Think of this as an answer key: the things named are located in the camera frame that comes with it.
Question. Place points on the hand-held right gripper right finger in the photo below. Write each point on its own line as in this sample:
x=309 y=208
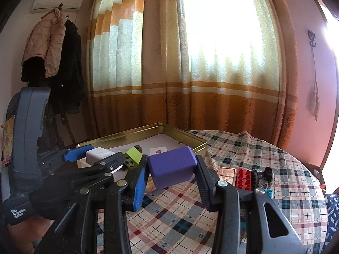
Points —
x=209 y=187

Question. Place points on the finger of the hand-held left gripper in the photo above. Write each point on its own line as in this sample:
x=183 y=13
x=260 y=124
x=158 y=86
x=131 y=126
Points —
x=76 y=153
x=100 y=165

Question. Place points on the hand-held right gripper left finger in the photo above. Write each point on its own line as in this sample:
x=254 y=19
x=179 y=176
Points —
x=139 y=187

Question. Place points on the white charger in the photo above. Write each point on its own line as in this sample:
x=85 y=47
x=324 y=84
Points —
x=98 y=156

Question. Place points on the copper coloured box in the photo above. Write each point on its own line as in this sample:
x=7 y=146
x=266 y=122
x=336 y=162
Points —
x=226 y=173

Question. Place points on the green cube with ball print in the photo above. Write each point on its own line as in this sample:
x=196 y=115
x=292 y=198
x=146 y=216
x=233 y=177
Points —
x=133 y=154

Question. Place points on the red building block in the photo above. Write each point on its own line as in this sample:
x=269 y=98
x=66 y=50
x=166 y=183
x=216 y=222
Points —
x=243 y=178

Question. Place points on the purple block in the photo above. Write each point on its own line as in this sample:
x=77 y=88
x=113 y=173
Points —
x=172 y=166

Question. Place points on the gold metal tin box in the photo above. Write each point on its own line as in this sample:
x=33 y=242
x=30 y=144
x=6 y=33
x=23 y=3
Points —
x=197 y=150

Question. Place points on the small brown box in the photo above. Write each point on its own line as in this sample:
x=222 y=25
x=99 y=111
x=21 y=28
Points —
x=138 y=148

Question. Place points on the white card box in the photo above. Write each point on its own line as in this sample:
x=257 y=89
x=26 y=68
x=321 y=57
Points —
x=155 y=149

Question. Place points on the black sequin hair accessory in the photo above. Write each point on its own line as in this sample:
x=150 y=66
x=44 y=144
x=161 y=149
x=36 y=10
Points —
x=263 y=177

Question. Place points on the blue building block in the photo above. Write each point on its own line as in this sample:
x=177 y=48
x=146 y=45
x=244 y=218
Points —
x=264 y=192

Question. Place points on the person's left forearm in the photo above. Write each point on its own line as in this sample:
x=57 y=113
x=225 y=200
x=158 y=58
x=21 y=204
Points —
x=26 y=232

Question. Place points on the person's left hand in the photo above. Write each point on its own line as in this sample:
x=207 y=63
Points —
x=26 y=180

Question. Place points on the colourful patterned cushion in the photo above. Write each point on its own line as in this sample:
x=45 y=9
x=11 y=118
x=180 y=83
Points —
x=7 y=140

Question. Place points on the wooden coat stand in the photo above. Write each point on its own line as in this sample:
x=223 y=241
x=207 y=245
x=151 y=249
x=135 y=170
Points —
x=67 y=127

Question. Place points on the black coat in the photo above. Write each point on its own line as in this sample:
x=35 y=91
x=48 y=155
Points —
x=68 y=71

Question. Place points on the orange and cream curtain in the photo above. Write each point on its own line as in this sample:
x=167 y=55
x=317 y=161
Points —
x=212 y=105

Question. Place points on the beige quilted jacket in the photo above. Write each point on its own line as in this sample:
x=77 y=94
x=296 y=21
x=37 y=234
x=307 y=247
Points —
x=42 y=42

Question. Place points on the dark wooden chair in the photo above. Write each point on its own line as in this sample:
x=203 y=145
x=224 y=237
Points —
x=315 y=165

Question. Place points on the white air conditioner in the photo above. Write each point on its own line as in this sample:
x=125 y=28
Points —
x=53 y=1

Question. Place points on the metal wall hook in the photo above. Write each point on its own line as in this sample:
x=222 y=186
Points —
x=312 y=38

